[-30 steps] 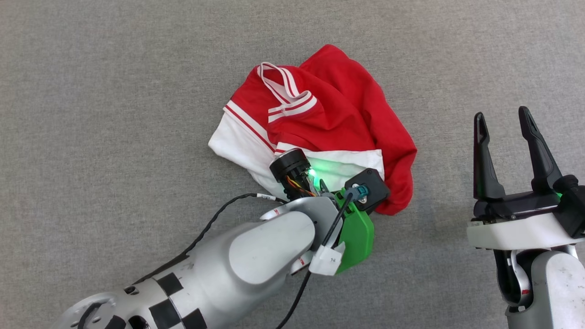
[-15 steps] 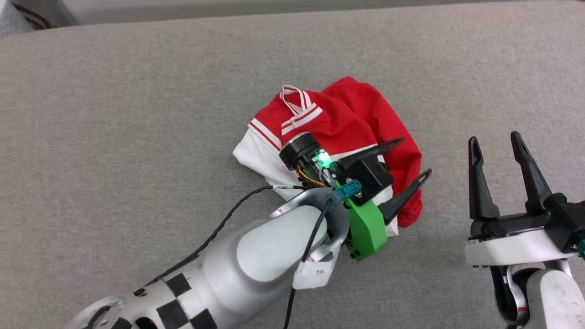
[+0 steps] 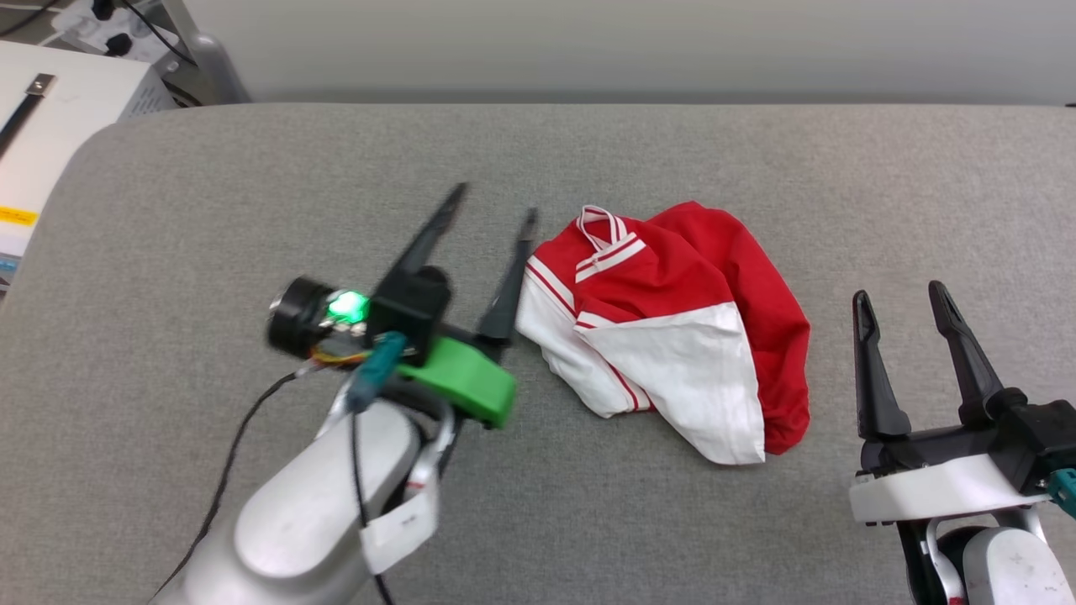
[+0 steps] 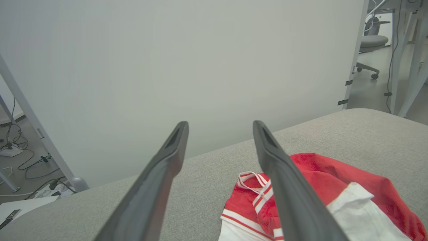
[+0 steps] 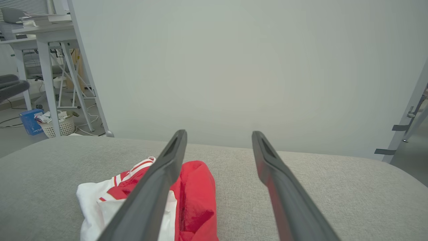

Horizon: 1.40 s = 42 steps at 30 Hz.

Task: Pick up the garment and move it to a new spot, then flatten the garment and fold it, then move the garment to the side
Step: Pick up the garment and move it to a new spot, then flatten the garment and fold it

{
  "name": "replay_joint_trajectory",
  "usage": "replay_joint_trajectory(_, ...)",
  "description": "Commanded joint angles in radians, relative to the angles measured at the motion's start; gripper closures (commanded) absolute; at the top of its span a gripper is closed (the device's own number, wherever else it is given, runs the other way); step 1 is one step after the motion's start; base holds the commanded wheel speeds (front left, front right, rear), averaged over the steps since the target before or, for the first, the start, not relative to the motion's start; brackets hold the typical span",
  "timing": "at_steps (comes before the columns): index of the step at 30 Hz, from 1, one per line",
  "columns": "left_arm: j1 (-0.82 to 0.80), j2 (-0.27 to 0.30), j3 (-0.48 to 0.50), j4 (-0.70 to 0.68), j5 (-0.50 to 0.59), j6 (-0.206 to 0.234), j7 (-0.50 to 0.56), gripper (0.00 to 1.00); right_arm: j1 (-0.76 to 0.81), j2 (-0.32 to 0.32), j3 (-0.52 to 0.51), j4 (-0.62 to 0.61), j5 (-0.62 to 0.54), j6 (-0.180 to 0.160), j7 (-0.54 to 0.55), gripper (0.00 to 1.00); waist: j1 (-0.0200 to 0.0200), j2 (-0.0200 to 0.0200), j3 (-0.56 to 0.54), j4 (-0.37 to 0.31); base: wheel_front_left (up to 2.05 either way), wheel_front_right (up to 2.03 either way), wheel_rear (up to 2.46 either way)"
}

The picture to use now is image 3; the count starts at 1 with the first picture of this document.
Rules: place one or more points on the red and white sports jersey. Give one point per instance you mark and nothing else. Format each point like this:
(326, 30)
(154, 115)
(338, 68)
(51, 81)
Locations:
(664, 286)

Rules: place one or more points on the white box appliance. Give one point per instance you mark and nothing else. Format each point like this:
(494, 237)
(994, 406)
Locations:
(67, 134)

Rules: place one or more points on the white label tag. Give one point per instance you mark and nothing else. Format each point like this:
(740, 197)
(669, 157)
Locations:
(403, 525)

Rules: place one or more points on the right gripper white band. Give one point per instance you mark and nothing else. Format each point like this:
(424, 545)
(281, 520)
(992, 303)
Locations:
(933, 491)

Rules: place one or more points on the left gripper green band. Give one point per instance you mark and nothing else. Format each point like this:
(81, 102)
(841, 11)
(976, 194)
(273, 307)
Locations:
(458, 378)

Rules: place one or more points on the white power strip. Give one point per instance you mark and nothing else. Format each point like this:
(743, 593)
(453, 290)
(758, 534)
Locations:
(92, 25)

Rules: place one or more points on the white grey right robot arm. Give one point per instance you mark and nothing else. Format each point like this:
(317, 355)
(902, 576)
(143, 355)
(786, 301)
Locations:
(1009, 571)

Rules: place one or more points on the grey metal stand leg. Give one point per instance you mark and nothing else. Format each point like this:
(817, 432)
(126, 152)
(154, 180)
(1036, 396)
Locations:
(210, 67)

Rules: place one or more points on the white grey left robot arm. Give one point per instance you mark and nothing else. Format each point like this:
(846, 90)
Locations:
(294, 521)

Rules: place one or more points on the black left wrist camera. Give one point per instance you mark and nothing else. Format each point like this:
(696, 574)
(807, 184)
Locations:
(294, 315)

